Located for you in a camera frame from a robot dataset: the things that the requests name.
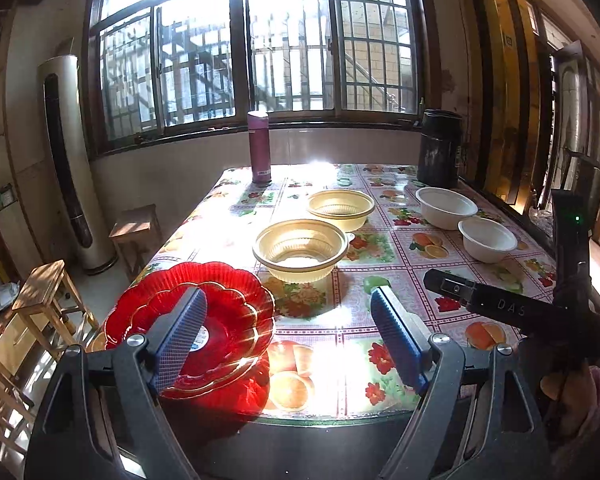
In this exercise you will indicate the white tower air conditioner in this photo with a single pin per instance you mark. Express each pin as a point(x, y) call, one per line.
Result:
point(72, 170)

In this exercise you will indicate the barred window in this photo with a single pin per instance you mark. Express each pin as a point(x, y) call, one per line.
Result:
point(237, 50)

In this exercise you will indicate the cream plastic bowl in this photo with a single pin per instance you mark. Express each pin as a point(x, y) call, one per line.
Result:
point(341, 208)
point(280, 241)

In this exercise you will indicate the black cylindrical container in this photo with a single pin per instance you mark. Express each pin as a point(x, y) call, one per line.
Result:
point(440, 150)

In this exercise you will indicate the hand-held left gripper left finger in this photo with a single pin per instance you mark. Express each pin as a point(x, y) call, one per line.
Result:
point(182, 331)

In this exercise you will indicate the wooden stool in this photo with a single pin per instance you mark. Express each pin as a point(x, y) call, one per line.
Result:
point(42, 285)
point(0, 390)
point(132, 225)

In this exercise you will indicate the small white bowl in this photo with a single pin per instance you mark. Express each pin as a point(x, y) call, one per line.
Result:
point(487, 240)

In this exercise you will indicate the large red glass plate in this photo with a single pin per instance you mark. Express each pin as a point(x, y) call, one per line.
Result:
point(130, 310)

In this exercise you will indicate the large white bowl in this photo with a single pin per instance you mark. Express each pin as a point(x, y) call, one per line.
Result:
point(445, 207)

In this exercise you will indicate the small red glass plate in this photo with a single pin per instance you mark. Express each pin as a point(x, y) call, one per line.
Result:
point(225, 331)

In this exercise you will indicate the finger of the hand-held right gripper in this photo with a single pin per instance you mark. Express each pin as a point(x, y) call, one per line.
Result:
point(480, 301)

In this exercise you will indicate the open metal door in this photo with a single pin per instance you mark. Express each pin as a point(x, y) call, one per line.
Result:
point(575, 105)

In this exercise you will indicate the pink thermos bottle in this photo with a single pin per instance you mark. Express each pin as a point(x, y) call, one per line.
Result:
point(260, 150)

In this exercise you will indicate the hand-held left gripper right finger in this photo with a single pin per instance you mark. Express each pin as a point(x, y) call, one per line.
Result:
point(397, 341)

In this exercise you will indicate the fruit print tablecloth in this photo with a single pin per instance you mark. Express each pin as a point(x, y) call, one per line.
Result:
point(380, 250)

